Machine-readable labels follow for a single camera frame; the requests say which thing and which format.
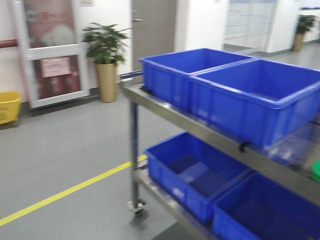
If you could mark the potted plant gold pot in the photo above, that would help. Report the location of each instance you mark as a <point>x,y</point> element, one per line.
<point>106,47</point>

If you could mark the blue bin cart bottom right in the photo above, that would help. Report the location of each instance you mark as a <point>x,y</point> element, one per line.
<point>258,208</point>

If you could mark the fire extinguisher cabinet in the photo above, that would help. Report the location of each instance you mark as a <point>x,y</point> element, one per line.
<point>51,49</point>

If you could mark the grey door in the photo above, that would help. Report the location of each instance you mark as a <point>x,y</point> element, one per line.
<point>153,28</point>

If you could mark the blue bin cart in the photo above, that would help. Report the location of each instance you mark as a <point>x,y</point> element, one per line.
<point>259,101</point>
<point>167,76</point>
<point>195,173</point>
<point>258,208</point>

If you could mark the distant potted plant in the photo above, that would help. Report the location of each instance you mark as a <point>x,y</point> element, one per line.
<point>305,24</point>

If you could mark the yellow mop bucket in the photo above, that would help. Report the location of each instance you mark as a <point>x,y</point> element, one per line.
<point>10,106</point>

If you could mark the blue bin cart top right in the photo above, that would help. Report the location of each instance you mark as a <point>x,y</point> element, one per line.
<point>259,101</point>

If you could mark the blue bin cart bottom left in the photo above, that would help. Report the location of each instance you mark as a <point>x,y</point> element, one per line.
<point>195,173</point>

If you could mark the blue bin cart top left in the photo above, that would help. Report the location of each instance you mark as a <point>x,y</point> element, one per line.
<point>167,76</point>

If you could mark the steel trolley cart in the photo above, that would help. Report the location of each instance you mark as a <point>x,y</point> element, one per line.
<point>276,162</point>

